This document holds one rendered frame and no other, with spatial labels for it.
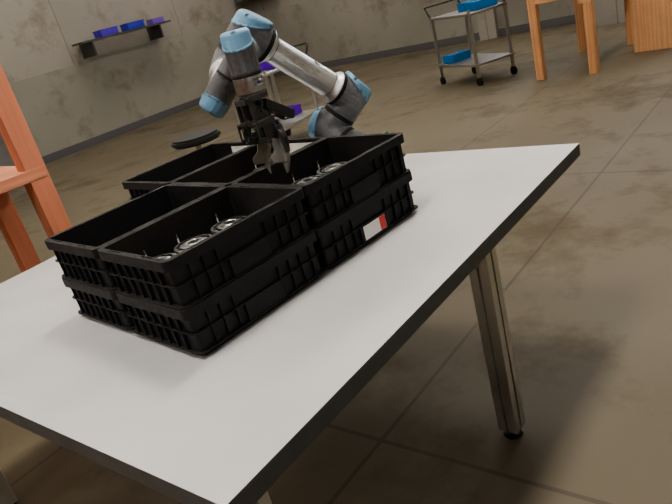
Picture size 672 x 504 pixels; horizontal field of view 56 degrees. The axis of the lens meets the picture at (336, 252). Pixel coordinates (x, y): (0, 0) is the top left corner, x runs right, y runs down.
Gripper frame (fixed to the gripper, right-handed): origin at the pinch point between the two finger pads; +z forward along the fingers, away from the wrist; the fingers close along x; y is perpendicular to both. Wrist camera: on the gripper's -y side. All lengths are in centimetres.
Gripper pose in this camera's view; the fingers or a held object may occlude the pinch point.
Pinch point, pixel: (280, 167)
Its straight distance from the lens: 167.0
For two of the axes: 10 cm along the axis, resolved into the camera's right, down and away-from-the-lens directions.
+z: 2.5, 9.0, 3.7
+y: -5.9, 4.4, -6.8
